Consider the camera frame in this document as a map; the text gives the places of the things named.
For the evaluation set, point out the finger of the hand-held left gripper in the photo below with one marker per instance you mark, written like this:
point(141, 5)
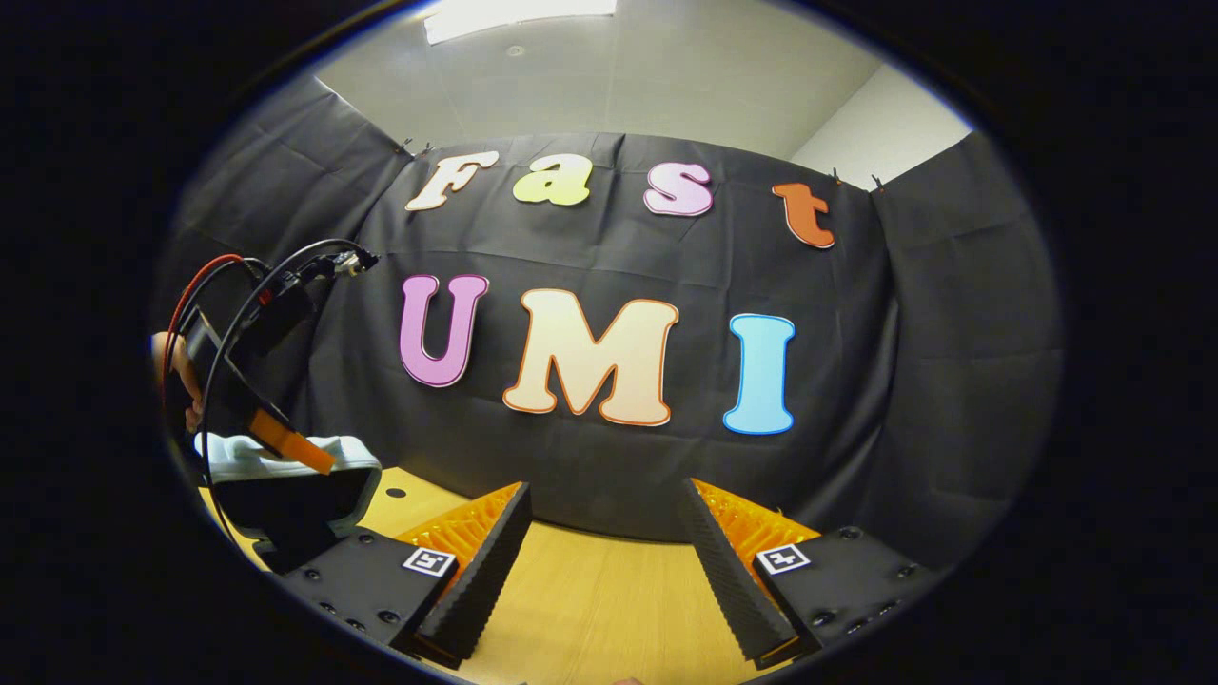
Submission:
point(295, 445)

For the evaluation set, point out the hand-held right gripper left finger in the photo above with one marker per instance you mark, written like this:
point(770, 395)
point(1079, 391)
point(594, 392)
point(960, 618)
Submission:
point(485, 580)

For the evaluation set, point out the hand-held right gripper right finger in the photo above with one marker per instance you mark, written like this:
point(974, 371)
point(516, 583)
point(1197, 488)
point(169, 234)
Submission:
point(737, 590)

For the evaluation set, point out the light blue suitcase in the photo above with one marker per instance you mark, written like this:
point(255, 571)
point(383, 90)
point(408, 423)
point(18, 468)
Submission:
point(285, 499)

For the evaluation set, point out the black backdrop cloth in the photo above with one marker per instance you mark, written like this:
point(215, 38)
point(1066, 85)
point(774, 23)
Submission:
point(609, 247)

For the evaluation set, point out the ceiling light panel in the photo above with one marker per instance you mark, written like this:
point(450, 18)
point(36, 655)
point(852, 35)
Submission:
point(519, 17)

